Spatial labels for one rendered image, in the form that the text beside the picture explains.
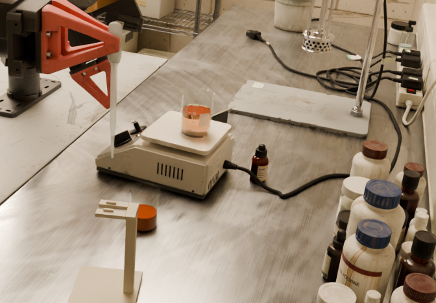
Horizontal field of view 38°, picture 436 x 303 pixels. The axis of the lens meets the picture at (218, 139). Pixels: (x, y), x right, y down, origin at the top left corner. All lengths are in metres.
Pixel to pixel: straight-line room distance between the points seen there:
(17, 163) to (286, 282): 0.50
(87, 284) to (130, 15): 0.43
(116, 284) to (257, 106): 0.67
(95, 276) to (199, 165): 0.26
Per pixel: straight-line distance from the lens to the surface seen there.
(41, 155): 1.14
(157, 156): 1.01
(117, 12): 1.02
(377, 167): 1.02
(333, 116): 1.38
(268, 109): 1.36
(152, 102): 1.36
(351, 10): 3.42
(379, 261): 0.79
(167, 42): 3.67
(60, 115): 1.29
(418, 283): 0.75
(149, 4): 3.31
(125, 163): 1.04
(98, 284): 0.82
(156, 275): 0.85
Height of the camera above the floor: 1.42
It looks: 25 degrees down
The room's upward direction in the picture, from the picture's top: 6 degrees clockwise
